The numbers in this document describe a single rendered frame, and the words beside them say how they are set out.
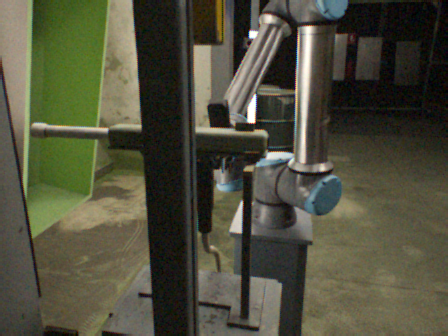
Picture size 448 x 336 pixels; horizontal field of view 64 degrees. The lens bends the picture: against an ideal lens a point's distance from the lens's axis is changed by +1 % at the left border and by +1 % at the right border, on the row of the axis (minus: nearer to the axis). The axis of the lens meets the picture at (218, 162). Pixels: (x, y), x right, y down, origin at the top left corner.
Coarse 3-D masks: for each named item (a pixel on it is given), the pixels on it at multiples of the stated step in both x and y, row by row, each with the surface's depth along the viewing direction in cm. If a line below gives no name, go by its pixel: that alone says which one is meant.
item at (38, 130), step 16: (32, 128) 73; (48, 128) 73; (64, 128) 73; (80, 128) 72; (96, 128) 72; (112, 128) 69; (128, 128) 68; (208, 128) 67; (224, 128) 67; (240, 128) 65; (112, 144) 70; (128, 144) 69; (208, 144) 65; (224, 144) 64; (240, 144) 64; (256, 144) 63; (208, 160) 66; (208, 176) 68; (208, 192) 69; (208, 208) 70; (208, 224) 71
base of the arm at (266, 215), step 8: (256, 200) 140; (256, 208) 140; (264, 208) 137; (272, 208) 136; (280, 208) 136; (288, 208) 137; (256, 216) 140; (264, 216) 137; (272, 216) 136; (280, 216) 136; (288, 216) 138; (296, 216) 141; (256, 224) 139; (264, 224) 136; (272, 224) 135; (280, 224) 135; (288, 224) 137
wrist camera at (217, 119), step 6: (210, 102) 78; (216, 102) 78; (222, 102) 78; (210, 108) 79; (216, 108) 78; (222, 108) 78; (228, 108) 80; (210, 114) 80; (216, 114) 79; (222, 114) 79; (228, 114) 80; (210, 120) 81; (216, 120) 81; (222, 120) 81; (228, 120) 81; (210, 126) 83; (216, 126) 82; (222, 126) 82; (228, 126) 82
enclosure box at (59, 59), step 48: (0, 0) 128; (48, 0) 186; (96, 0) 182; (0, 48) 134; (48, 48) 194; (96, 48) 189; (48, 96) 202; (96, 96) 196; (48, 144) 210; (96, 144) 204; (48, 192) 209
